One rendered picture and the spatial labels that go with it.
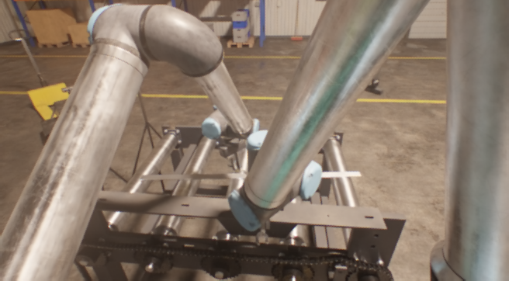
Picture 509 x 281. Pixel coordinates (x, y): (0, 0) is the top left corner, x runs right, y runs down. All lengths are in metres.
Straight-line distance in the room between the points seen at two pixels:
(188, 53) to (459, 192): 0.51
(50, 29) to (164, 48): 10.94
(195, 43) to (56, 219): 0.39
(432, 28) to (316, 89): 10.67
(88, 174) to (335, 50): 0.44
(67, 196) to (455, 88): 0.58
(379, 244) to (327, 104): 0.91
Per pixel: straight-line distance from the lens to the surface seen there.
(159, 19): 0.57
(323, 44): 0.28
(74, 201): 0.53
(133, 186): 1.60
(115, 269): 1.61
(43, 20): 11.53
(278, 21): 9.78
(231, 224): 1.10
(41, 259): 0.54
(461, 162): 0.42
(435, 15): 10.88
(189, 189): 1.49
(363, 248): 1.17
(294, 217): 0.96
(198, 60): 0.58
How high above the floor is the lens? 1.90
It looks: 29 degrees down
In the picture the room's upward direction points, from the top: 1 degrees counter-clockwise
